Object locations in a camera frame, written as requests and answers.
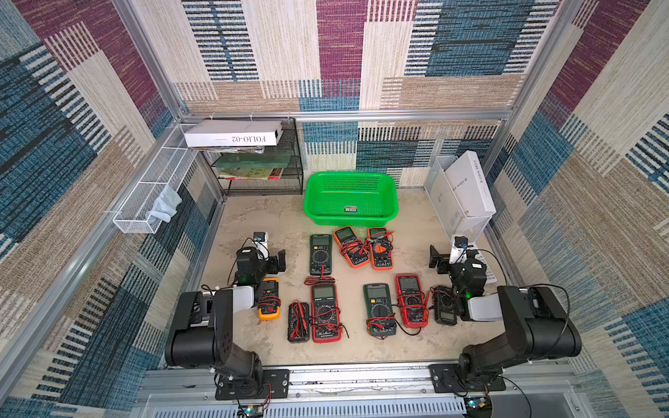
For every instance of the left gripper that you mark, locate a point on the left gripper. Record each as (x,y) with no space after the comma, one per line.
(273,262)

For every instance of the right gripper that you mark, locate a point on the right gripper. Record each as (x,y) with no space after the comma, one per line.
(442,259)

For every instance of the large dark green multimeter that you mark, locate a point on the large dark green multimeter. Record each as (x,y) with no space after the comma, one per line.
(320,259)

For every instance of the small red multimeter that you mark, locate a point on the small red multimeter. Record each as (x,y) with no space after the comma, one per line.
(412,301)

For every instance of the orange multimeter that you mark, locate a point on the orange multimeter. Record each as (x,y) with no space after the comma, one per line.
(352,248)
(380,245)

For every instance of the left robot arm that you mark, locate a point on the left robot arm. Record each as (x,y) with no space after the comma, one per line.
(201,334)

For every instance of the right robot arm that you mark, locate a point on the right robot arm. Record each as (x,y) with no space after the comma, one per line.
(536,325)

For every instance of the small black multimeter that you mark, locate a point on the small black multimeter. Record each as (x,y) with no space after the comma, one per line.
(443,306)

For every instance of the yellow multimeter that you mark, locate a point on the yellow multimeter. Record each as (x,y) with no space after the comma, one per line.
(268,300)

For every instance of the black multimeter with leads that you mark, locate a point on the black multimeter with leads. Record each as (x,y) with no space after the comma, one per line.
(299,322)

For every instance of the large red multimeter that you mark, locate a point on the large red multimeter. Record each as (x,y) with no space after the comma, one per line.
(325,317)

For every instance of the green plastic basket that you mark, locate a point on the green plastic basket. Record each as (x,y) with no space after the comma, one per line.
(374,194)

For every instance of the clear file holder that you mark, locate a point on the clear file holder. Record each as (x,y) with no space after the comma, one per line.
(454,221)

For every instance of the white calculator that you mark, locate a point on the white calculator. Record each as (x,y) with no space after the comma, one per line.
(491,278)

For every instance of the white box in holder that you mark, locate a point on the white box in holder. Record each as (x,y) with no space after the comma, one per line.
(469,186)

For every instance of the green book on shelf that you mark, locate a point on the green book on shelf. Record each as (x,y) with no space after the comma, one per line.
(244,166)

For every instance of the light blue cloth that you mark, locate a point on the light blue cloth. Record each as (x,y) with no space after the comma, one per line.
(165,206)

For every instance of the white folio box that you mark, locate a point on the white folio box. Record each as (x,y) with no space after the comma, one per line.
(234,133)

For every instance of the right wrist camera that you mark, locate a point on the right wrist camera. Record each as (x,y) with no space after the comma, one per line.
(459,247)

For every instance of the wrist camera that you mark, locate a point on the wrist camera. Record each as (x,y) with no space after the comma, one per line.
(260,240)
(459,247)

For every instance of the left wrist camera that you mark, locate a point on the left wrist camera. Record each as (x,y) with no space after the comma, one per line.
(260,240)

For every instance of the black wire shelf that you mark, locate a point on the black wire shelf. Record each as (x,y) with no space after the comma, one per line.
(292,180)

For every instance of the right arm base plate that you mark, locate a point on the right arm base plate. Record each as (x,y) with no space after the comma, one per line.
(449,378)

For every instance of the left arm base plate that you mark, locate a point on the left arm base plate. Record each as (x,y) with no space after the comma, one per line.
(273,384)

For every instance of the white wire wall basket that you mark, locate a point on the white wire wall basket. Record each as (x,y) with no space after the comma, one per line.
(168,167)

